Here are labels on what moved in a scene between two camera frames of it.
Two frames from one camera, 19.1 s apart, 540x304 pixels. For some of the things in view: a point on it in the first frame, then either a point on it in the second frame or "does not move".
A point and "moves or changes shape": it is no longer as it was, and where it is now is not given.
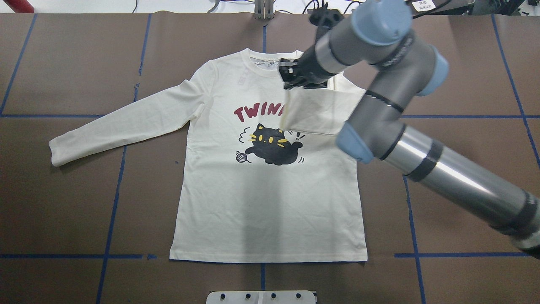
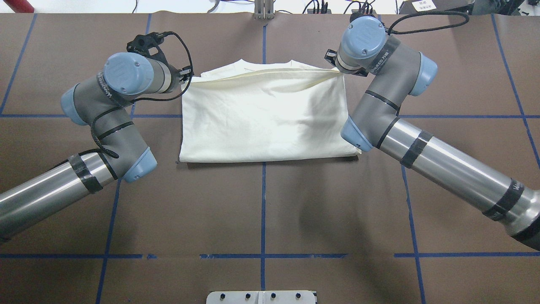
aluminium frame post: [263, 9] does not move
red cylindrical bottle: [20, 6] does not move
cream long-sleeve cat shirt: [261, 174] moves or changes shape
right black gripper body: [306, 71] → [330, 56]
